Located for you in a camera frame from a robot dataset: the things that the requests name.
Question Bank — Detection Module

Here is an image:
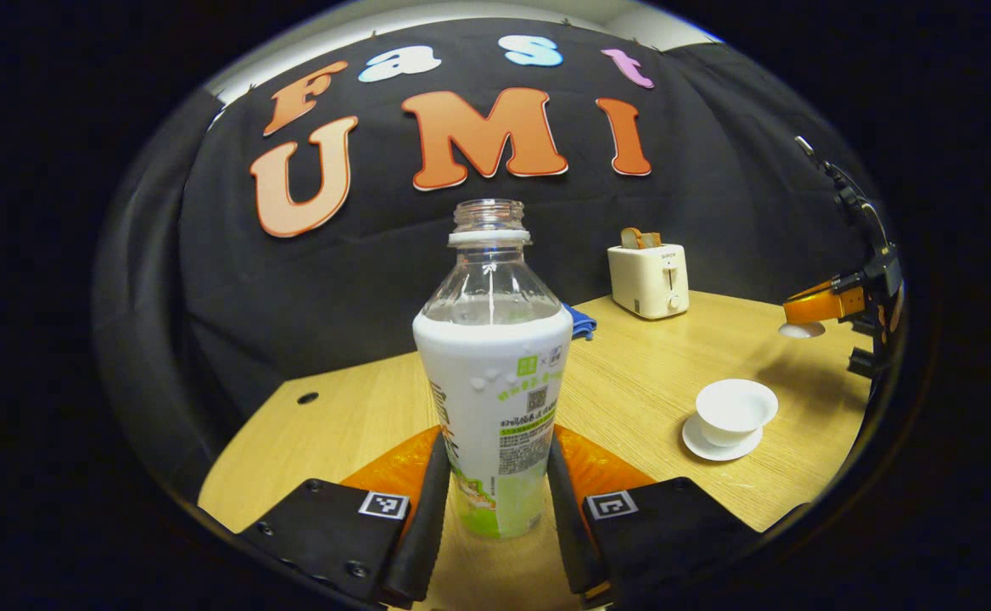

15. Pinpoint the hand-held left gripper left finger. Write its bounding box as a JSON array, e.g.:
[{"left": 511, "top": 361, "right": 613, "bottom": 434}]
[{"left": 237, "top": 427, "right": 455, "bottom": 610}]

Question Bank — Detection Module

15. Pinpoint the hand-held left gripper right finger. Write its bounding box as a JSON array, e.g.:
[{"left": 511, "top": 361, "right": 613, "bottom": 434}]
[{"left": 546, "top": 424, "right": 759, "bottom": 610}]

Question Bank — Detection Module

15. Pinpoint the white teacup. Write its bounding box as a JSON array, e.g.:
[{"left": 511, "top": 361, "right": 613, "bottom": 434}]
[{"left": 696, "top": 378, "right": 779, "bottom": 448}]

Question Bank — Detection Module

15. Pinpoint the clear water bottle white label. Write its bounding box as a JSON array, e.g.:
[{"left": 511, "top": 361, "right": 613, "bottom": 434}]
[{"left": 412, "top": 199, "right": 574, "bottom": 539}]

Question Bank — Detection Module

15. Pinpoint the white saucer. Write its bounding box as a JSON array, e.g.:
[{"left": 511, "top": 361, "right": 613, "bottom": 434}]
[{"left": 682, "top": 413, "right": 764, "bottom": 462}]

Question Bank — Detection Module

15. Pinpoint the white toaster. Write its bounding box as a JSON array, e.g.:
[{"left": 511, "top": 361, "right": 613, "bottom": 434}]
[{"left": 607, "top": 244, "right": 690, "bottom": 321}]

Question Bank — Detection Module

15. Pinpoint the blue towel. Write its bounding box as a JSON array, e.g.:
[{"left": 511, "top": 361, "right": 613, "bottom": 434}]
[{"left": 562, "top": 303, "right": 598, "bottom": 342}]

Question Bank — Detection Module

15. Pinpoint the black backdrop cloth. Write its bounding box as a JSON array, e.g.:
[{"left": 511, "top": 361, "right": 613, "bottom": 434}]
[{"left": 92, "top": 17, "right": 895, "bottom": 502}]

